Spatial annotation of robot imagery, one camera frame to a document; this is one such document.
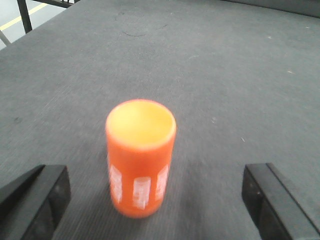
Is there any orange cylindrical capacitor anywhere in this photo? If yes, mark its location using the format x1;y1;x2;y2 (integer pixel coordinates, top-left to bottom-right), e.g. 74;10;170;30
105;99;177;219

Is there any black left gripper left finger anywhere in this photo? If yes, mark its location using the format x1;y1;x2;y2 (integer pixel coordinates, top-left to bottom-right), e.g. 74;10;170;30
0;164;71;240

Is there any black metal frame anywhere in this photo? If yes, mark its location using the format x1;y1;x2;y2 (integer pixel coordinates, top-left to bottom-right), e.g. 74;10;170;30
0;0;79;49

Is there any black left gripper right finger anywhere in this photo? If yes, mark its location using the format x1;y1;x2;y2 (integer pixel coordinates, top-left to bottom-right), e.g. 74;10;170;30
241;163;320;240

